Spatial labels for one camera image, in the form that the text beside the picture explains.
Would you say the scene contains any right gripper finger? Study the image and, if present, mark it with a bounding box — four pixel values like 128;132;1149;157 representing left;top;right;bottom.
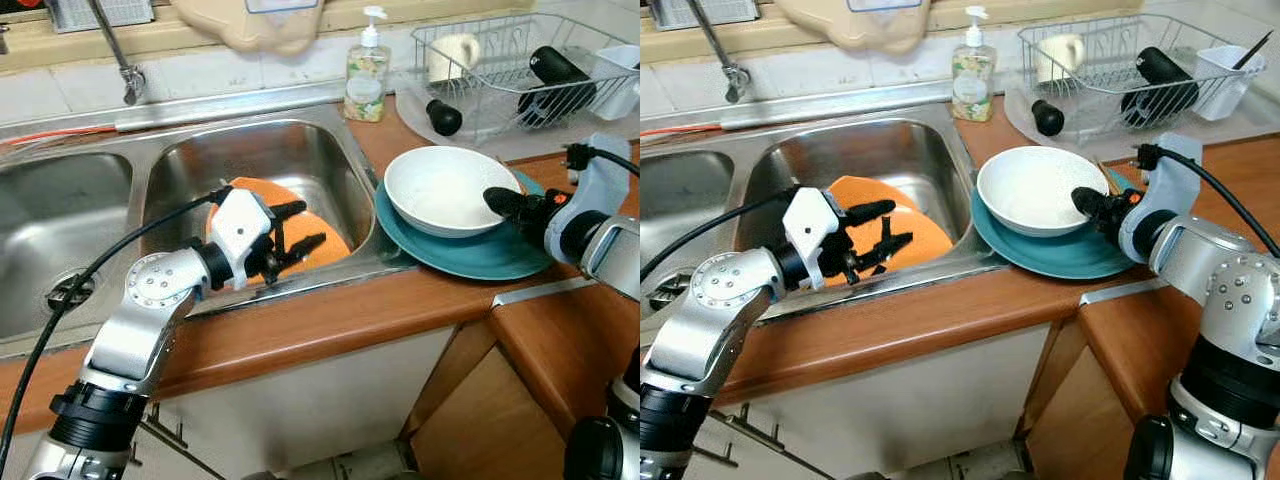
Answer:
483;186;529;225
1071;186;1113;225

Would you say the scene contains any white ceramic bowl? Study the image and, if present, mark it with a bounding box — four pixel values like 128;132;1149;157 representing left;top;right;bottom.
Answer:
976;146;1111;238
384;146;523;239

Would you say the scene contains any teal plate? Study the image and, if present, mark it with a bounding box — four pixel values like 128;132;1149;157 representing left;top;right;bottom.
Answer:
970;165;1141;280
374;168;554;282

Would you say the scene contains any stainless steel double sink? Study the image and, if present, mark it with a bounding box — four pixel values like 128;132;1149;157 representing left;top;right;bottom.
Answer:
0;100;386;351
640;100;986;331

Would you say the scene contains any grey dish rack drain tray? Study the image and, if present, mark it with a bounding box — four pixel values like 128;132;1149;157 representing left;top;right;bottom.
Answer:
1003;85;1280;151
395;85;641;161

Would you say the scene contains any small black round cap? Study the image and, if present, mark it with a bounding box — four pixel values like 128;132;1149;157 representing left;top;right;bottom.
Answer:
425;98;464;138
1032;98;1067;138

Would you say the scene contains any black ribbed bottle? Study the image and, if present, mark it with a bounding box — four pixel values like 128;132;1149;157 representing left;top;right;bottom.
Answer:
517;45;598;129
1120;46;1201;129

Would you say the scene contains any metal sink drain strainer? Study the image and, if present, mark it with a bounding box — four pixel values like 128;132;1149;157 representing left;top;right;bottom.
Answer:
645;270;691;311
45;270;101;311

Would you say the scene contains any clear soap pump bottle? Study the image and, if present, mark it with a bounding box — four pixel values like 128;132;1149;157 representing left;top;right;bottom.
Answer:
344;5;392;124
950;5;998;123

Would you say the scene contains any white utensil cup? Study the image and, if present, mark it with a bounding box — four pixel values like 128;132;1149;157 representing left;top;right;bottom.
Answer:
595;45;641;121
1192;45;1266;123

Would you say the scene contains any cream mug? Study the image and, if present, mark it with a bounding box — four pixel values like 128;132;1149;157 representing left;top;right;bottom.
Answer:
427;33;481;84
1035;33;1087;84

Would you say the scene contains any white cabinet front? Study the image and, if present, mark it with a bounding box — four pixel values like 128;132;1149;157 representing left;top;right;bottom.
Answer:
690;325;1051;480
0;325;461;480

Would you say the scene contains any beige plastic board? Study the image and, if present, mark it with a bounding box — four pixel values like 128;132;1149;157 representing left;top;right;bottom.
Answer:
775;0;936;54
170;0;331;56

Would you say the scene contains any metal sink faucet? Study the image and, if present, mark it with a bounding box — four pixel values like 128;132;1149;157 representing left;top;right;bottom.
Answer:
685;0;753;104
85;0;148;106

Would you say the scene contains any wooden cabinet door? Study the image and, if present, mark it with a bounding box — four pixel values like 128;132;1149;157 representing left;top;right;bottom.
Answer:
1020;320;1151;480
405;320;566;480

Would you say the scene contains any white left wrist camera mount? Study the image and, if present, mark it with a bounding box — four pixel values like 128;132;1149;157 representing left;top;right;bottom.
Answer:
783;187;851;291
207;188;276;291

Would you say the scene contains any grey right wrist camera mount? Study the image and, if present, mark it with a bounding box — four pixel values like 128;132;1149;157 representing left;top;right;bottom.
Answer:
560;133;634;263
1118;133;1203;263

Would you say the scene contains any wire dish rack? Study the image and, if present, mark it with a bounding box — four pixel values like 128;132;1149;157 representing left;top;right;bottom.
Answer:
412;12;641;136
1018;12;1266;126

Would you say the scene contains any dark utensil handle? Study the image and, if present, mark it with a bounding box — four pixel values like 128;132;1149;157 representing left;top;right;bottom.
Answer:
1232;30;1276;71

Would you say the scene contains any grey mesh window frame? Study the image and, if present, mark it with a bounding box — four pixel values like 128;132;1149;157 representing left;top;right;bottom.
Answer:
45;0;156;33
650;0;761;29

